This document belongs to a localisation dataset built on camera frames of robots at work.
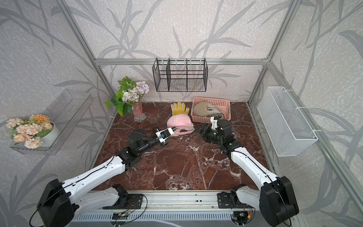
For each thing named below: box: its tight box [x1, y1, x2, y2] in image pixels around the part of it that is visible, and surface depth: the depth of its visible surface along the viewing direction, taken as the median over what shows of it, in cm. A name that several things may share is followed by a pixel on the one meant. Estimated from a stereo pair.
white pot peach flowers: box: [5, 113, 60, 149], surface depth 52 cm
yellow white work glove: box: [170, 101, 190, 116], surface depth 118 cm
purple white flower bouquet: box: [104, 76, 150, 117], surface depth 87 cm
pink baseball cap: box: [166, 113, 195, 137], surface depth 79 cm
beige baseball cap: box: [193, 100, 224, 117], surface depth 108 cm
